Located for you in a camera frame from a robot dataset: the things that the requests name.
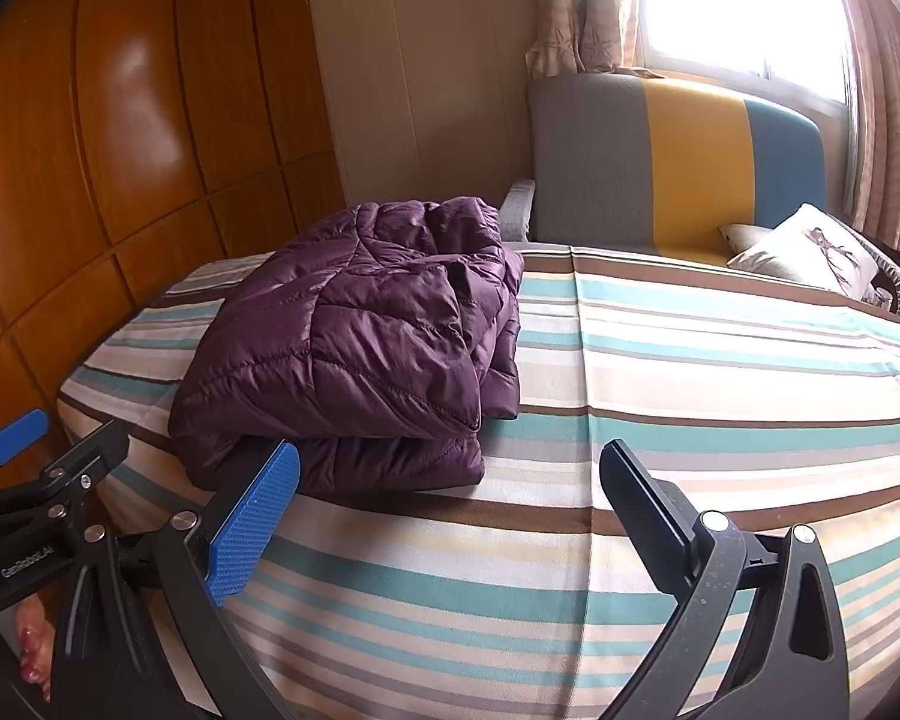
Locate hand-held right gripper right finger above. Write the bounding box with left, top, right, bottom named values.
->
left=598, top=441, right=850, bottom=720

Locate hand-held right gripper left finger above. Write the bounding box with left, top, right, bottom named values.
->
left=54, top=441, right=302, bottom=720

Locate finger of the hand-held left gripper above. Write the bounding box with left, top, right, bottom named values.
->
left=0, top=409, right=50, bottom=481
left=36, top=418, right=132, bottom=502

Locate purple quilted puffer jacket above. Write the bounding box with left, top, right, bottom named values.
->
left=169, top=195, right=526, bottom=496

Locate person's left hand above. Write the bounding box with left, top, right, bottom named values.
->
left=11, top=598, right=55, bottom=706

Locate striped bed sheet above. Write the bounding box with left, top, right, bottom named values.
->
left=56, top=244, right=900, bottom=720

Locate plain grey pillow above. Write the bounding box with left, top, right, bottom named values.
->
left=718, top=223, right=773, bottom=257

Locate white printed pillow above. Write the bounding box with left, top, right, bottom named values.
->
left=727, top=202, right=882, bottom=293

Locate wooden wardrobe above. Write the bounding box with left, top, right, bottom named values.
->
left=0, top=0, right=346, bottom=466

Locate grey rimmed cushion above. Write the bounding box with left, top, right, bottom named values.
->
left=832, top=214, right=900, bottom=323

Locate grey yellow blue armchair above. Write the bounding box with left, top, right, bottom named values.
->
left=525, top=73, right=827, bottom=267

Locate long patterned beige curtain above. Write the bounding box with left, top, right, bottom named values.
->
left=817, top=0, right=900, bottom=245

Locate short patterned beige curtain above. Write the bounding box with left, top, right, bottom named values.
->
left=525, top=0, right=665, bottom=80

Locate bright window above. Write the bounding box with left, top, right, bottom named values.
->
left=630, top=0, right=860, bottom=110

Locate grey padded bed rail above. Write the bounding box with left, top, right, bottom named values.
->
left=499, top=178, right=537, bottom=241

